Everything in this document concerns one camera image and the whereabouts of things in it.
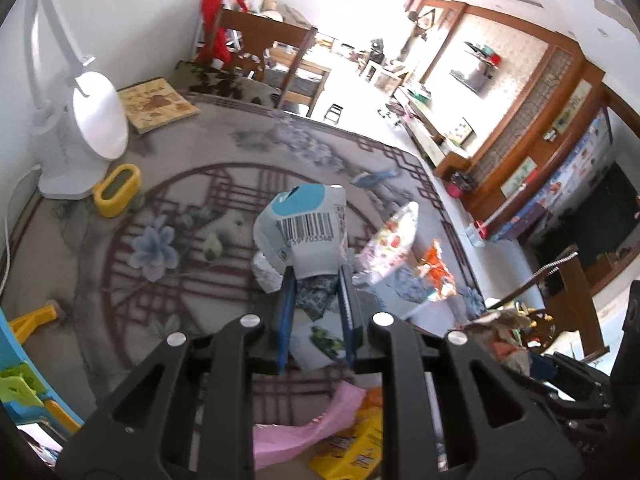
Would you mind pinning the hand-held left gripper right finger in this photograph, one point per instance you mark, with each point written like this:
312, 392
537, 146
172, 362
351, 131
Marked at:
347, 320

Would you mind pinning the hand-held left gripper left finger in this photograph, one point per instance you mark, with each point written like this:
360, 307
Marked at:
283, 320

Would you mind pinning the silver blue toothpaste box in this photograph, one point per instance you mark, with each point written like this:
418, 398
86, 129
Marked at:
300, 240

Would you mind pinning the green patterned packet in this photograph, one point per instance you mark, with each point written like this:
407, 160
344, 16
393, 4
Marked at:
315, 295

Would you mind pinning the white paper with green print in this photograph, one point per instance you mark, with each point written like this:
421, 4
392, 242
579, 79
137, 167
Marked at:
312, 352

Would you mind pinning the crumpled white tissue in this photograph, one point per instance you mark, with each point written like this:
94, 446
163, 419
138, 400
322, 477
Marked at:
265, 275

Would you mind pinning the wooden chair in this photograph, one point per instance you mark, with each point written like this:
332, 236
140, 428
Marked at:
575, 300
250, 30

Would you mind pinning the pile of crumpled wrappers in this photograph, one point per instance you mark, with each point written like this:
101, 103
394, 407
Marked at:
505, 330

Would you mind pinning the white floral snack packet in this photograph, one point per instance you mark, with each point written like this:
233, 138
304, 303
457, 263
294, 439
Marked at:
390, 240

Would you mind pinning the orange plastic wrapper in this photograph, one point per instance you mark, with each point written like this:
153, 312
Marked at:
435, 275

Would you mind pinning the pink plastic bag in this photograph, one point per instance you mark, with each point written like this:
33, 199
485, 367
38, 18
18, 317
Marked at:
300, 435

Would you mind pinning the yellow packet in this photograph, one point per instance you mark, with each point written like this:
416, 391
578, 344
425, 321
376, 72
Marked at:
350, 455

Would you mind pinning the mop with white dustpan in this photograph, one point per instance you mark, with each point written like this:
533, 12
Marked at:
487, 222

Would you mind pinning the red waste bin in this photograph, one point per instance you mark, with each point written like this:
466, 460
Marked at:
459, 187

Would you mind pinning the blue printed board box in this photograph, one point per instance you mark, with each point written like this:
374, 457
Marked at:
565, 185

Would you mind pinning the low wooden cabinet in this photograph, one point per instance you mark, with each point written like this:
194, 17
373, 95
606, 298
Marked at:
430, 130

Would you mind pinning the small black stool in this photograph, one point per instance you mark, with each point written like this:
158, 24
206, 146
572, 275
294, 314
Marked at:
334, 112

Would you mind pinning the yellow oval container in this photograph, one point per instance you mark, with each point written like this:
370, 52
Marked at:
112, 200

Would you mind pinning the framed picture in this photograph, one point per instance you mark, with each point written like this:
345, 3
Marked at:
460, 132

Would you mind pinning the yellow plastic toy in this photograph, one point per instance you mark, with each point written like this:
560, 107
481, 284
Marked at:
35, 317

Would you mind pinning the brown cover book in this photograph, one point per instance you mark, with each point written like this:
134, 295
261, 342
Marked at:
155, 105

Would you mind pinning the blue plastic toy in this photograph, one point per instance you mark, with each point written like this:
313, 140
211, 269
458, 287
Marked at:
15, 345

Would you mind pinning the green plastic toy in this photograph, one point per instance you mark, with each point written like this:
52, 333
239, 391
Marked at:
20, 385

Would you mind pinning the white desk lamp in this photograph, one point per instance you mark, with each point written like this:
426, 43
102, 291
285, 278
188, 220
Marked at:
97, 115

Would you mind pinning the red cloth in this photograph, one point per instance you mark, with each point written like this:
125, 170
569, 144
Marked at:
215, 20

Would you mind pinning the wall shelf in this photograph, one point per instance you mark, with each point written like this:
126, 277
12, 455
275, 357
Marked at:
475, 72

